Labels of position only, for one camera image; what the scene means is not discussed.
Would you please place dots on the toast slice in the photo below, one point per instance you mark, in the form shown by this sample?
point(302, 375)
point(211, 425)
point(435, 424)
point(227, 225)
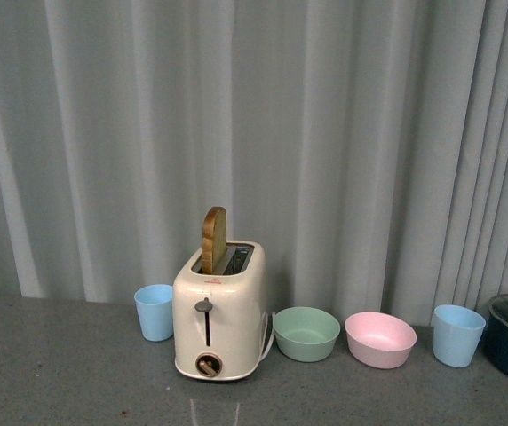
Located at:
point(213, 239)

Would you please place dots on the cream toaster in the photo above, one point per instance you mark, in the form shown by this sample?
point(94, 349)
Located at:
point(220, 320)

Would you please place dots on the light blue cup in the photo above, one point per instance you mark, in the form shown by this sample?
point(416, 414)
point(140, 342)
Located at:
point(456, 334)
point(154, 309)

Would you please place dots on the green bowl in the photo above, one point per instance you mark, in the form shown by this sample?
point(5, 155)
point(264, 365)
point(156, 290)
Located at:
point(305, 334)

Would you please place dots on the pink bowl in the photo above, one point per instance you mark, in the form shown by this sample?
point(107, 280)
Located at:
point(379, 340)

